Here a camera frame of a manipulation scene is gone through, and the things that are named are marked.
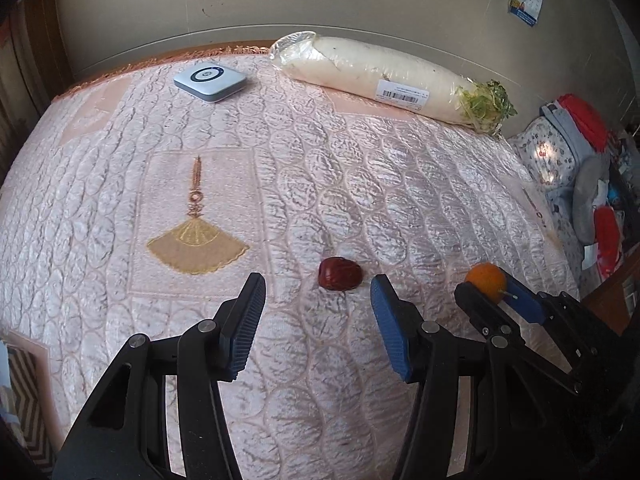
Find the blue-grey garment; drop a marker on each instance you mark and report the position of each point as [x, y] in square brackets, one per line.
[562, 122]

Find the dark red jujube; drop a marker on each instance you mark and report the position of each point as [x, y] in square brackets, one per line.
[340, 274]

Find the red garment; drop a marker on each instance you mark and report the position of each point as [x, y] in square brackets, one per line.
[590, 120]

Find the wooden bed frame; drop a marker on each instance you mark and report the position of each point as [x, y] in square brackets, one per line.
[610, 295]

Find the white flat device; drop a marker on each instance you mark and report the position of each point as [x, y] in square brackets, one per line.
[210, 81]

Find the red bag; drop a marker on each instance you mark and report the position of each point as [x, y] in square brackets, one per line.
[610, 240]

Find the brown wooden frame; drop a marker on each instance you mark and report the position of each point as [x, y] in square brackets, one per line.
[35, 70]

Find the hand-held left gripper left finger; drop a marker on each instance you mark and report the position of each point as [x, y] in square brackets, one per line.
[247, 325]

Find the small orange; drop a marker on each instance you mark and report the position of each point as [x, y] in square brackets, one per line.
[484, 280]

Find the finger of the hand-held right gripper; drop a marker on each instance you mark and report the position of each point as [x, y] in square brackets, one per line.
[480, 310]
[525, 305]

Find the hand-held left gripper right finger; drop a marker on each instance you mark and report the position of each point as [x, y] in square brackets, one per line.
[387, 320]

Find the pink quilted blanket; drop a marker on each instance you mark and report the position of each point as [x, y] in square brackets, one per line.
[300, 185]

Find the grey cushion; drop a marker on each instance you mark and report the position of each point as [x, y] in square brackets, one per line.
[587, 195]

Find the plastic-wrapped white radish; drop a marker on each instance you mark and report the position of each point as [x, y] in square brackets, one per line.
[360, 67]

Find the white tray with striped rim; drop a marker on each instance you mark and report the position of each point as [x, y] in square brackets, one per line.
[25, 400]

